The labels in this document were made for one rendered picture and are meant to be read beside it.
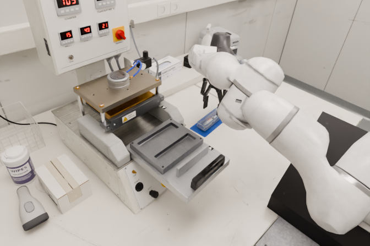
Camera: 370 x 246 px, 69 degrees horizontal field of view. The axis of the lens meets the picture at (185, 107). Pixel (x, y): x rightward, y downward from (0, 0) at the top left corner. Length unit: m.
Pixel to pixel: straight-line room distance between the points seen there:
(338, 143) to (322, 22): 2.27
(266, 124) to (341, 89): 2.72
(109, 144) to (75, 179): 0.21
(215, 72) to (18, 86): 1.02
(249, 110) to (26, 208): 0.79
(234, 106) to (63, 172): 0.69
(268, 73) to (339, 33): 2.49
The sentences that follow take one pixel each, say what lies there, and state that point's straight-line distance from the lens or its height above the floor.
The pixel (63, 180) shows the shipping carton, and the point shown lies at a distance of 1.09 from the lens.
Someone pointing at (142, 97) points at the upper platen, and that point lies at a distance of 1.05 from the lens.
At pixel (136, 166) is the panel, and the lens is 0.99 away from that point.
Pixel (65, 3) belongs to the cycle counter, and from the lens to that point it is 0.99.
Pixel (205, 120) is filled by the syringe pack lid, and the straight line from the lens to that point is 1.37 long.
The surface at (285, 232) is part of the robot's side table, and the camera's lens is 1.11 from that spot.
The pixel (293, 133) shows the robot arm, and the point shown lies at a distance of 0.64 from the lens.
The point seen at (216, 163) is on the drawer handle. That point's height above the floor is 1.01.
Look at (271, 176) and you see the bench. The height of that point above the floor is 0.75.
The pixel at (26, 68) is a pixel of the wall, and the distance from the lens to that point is 1.49.
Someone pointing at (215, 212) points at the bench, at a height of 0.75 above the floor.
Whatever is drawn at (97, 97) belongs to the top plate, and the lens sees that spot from 0.97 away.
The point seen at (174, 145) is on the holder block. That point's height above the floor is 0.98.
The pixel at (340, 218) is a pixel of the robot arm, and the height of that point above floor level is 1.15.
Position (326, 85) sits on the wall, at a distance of 3.38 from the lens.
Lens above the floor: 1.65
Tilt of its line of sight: 36 degrees down
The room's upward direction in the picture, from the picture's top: 4 degrees clockwise
